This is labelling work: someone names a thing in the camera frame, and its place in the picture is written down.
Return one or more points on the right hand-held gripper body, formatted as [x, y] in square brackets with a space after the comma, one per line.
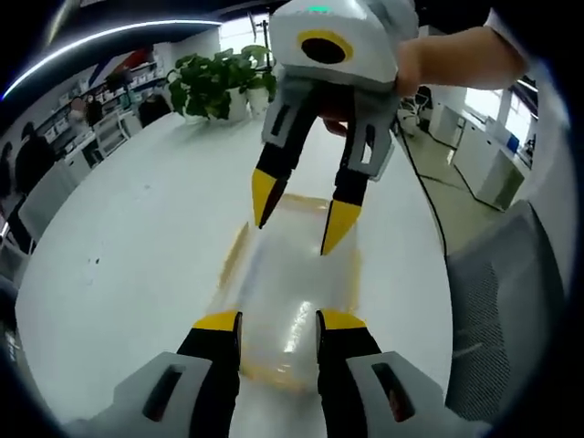
[360, 27]

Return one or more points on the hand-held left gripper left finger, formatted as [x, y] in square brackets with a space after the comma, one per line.
[201, 374]

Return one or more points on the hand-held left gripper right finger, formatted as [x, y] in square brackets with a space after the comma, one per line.
[347, 374]

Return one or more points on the clear plastic bag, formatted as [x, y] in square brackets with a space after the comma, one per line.
[278, 283]

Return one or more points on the person's right hand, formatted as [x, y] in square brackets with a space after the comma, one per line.
[420, 68]

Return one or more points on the black office chair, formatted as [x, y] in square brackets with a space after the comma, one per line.
[422, 100]

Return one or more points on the small green potted plant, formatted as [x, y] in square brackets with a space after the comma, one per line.
[260, 55]

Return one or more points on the large green potted plant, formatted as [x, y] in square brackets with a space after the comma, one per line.
[201, 82]

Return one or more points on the white cabinet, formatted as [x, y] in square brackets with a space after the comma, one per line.
[488, 164]

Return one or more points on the blue box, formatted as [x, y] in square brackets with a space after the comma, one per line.
[512, 143]

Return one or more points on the white office chair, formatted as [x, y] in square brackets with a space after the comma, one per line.
[114, 134]
[41, 205]

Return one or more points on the grey mesh office chair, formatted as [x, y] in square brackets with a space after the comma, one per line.
[502, 296]

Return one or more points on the white storage shelves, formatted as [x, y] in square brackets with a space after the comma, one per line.
[68, 109]

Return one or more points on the long curved ceiling light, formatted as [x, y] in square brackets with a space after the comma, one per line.
[91, 43]

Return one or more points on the red blue wall banner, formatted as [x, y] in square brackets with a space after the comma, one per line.
[123, 64]

